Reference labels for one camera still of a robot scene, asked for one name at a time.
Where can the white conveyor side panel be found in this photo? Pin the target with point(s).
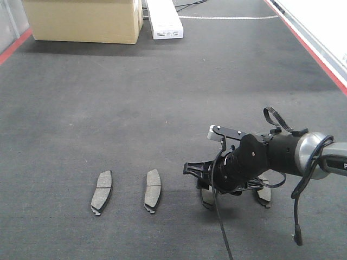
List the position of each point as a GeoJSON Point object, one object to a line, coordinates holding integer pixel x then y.
{"type": "Point", "coordinates": [320, 27]}

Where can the grey brake pad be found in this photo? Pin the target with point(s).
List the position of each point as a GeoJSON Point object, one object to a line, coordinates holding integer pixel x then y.
{"type": "Point", "coordinates": [207, 198]}
{"type": "Point", "coordinates": [102, 192]}
{"type": "Point", "coordinates": [263, 193]}
{"type": "Point", "coordinates": [153, 191]}

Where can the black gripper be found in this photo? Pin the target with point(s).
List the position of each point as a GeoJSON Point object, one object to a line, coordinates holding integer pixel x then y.
{"type": "Point", "coordinates": [232, 168]}

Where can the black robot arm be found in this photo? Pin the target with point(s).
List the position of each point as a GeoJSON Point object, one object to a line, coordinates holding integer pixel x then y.
{"type": "Point", "coordinates": [309, 155]}

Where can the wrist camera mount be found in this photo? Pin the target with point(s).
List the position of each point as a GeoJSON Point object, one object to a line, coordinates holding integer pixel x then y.
{"type": "Point", "coordinates": [216, 132]}

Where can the cardboard box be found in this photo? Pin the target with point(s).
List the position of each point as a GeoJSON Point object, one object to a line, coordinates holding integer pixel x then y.
{"type": "Point", "coordinates": [117, 22]}

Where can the white long box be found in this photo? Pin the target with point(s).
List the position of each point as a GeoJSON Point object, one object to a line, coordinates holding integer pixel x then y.
{"type": "Point", "coordinates": [164, 20]}

